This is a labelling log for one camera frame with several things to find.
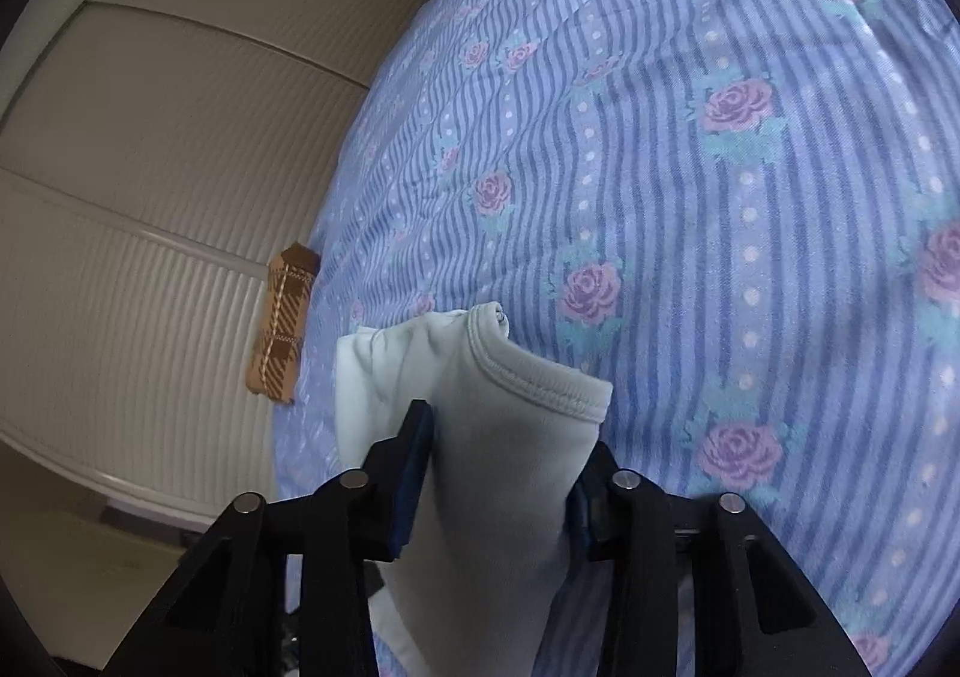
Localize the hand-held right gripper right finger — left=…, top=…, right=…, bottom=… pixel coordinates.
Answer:
left=564, top=441, right=875, bottom=677

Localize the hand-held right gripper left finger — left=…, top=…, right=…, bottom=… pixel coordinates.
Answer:
left=97, top=398, right=437, bottom=677

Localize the light blue long-sleeve shirt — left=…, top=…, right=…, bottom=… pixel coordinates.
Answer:
left=334, top=302, right=614, bottom=677

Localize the brown plaid folded cloth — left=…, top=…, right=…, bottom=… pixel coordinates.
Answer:
left=246, top=240, right=322, bottom=406

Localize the blue floral striped bedspread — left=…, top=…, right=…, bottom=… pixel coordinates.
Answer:
left=271, top=0, right=960, bottom=677

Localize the beige sliding wardrobe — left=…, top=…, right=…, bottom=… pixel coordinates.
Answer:
left=0, top=0, right=440, bottom=528

